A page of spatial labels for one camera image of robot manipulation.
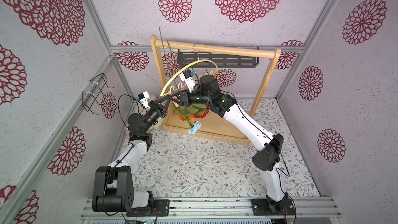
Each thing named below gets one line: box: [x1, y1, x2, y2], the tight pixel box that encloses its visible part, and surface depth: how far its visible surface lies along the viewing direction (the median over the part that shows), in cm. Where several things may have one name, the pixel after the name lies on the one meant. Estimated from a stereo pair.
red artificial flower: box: [194, 104, 210, 119], surface depth 90 cm
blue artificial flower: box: [171, 101, 202, 135], surface depth 69 cm
